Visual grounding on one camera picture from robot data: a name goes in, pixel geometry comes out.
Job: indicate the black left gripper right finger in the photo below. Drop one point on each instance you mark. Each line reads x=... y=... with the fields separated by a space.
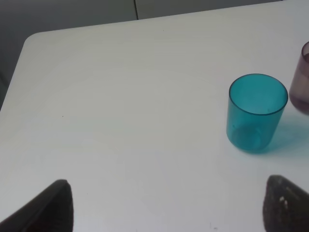
x=285 y=206

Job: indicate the pink plastic cup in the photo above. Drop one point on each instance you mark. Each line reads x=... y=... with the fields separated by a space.
x=299 y=89

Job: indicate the teal plastic cup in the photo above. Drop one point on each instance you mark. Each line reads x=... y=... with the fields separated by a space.
x=255 y=106

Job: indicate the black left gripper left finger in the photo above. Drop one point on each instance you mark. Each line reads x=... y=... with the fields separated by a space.
x=50 y=211

